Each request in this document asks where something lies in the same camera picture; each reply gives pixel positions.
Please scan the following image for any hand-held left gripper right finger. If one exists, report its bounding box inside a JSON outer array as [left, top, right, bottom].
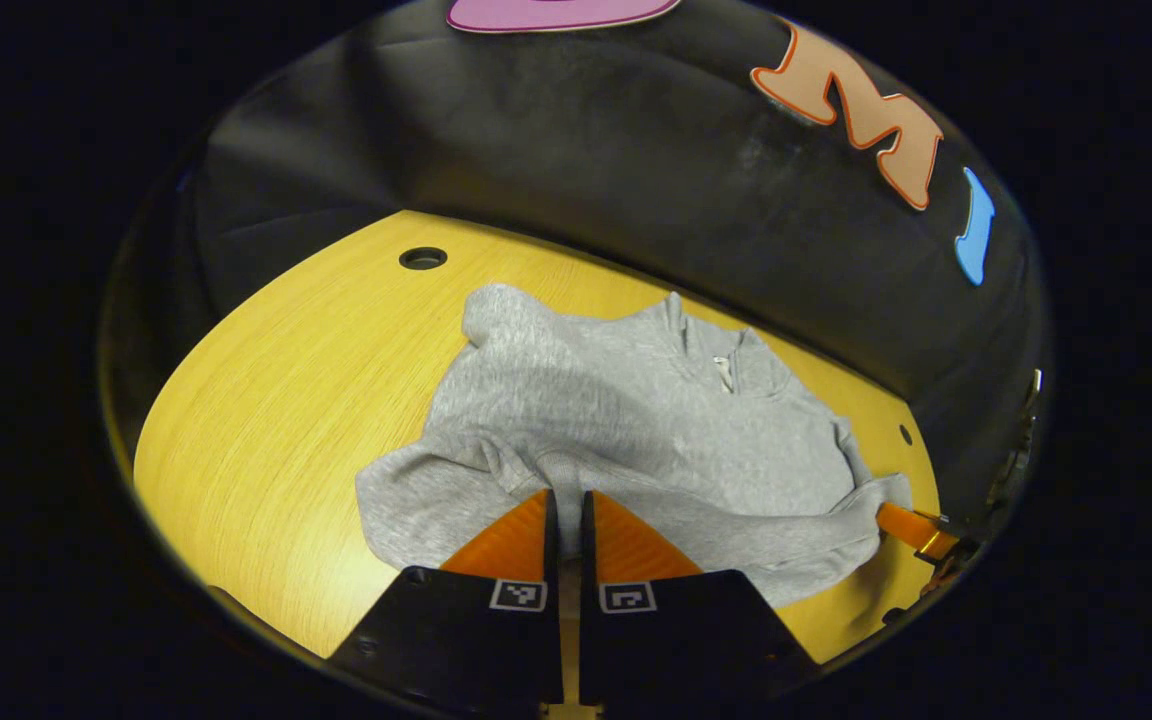
[[579, 490, 822, 709]]

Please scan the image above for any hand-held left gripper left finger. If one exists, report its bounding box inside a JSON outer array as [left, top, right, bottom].
[[326, 488, 562, 706]]

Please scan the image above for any grey sweater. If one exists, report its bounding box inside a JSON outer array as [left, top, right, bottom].
[[354, 283, 914, 609]]

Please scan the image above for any black backdrop cloth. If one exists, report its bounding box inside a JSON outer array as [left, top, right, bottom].
[[101, 0, 1052, 521]]

